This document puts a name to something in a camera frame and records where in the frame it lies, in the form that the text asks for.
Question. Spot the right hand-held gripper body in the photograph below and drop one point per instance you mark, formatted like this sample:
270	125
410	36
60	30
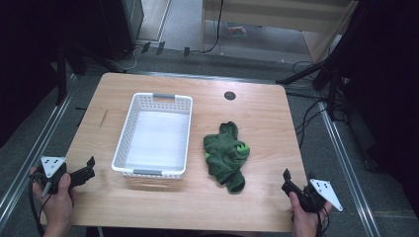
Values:
324	191

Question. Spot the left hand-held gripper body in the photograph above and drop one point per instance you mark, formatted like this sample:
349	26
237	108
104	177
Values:
52	164

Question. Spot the person's right hand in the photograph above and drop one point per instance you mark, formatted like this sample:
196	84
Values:
306	223

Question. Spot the person's left hand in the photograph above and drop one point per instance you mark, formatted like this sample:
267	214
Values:
57	207

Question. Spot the green sock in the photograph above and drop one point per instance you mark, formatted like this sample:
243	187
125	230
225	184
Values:
224	158

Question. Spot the white plastic basket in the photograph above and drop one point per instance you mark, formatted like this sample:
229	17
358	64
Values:
158	138

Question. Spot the black metal stand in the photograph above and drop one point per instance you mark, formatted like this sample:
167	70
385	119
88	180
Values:
61	72

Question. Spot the round black table grommet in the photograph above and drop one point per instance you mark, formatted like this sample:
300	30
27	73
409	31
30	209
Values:
230	95

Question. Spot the black tripod stand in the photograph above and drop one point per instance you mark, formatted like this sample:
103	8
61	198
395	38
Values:
329	70

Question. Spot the dark curtain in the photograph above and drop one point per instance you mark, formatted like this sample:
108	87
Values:
385	82

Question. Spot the black cabinet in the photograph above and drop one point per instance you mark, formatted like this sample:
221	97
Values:
122	23

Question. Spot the red printed booklet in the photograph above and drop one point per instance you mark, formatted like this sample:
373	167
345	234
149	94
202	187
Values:
237	30

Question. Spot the light wooden furniture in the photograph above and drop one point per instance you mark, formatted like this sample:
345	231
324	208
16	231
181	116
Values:
250	15

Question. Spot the metal floor rail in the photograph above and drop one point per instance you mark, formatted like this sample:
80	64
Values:
36	144
349	171

